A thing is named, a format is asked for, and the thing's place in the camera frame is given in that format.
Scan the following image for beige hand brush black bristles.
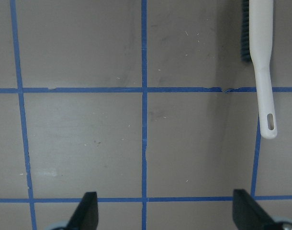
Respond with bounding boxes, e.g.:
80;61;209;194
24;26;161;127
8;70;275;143
240;0;278;139

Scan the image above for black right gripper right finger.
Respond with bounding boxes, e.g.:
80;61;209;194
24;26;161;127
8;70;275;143
233;189;292;230

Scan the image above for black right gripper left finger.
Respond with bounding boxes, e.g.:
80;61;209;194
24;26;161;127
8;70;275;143
46;191;99;230

